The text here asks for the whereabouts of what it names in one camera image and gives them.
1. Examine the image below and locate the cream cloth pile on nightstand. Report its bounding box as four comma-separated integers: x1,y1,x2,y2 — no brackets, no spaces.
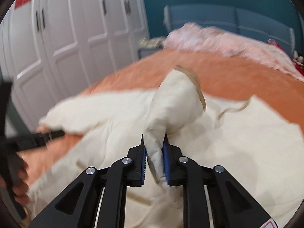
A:
140,36,166,49

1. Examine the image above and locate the red and white plush toy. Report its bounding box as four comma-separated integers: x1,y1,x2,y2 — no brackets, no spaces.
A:
267,39,303,75

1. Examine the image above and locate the blue upholstered headboard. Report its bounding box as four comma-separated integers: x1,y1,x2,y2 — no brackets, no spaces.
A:
163,4,295,57

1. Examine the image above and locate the dark blue nightstand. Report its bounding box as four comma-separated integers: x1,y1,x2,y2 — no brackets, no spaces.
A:
138,47,163,60

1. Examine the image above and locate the person's left hand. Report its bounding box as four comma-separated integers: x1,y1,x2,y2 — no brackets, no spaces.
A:
12,160,30,205

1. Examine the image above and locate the cream quilted jacket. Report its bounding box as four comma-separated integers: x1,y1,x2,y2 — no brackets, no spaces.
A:
28,68,303,227

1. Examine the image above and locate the white panelled wardrobe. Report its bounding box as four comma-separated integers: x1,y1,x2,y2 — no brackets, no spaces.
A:
1,0,148,131

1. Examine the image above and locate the orange plush bed blanket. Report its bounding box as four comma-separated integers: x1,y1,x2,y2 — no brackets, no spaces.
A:
16,47,304,188

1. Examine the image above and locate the pink lace duvet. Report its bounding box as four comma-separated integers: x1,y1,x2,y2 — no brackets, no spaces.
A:
163,23,303,82

